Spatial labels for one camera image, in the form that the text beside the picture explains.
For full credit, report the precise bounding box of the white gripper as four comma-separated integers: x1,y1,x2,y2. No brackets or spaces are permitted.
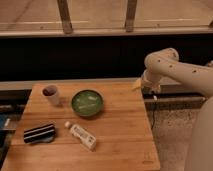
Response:
132,72,161,93

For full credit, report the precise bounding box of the green ceramic bowl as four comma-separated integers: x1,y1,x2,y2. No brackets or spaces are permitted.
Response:
71,90,103,118

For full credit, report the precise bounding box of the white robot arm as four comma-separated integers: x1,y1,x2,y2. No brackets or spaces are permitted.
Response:
132,48,213,171

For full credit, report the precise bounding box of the white plastic bottle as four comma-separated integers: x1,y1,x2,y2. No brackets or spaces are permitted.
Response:
65,121,97,151

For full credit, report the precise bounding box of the blue object at left edge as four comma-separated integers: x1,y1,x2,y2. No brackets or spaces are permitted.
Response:
0,115,10,133

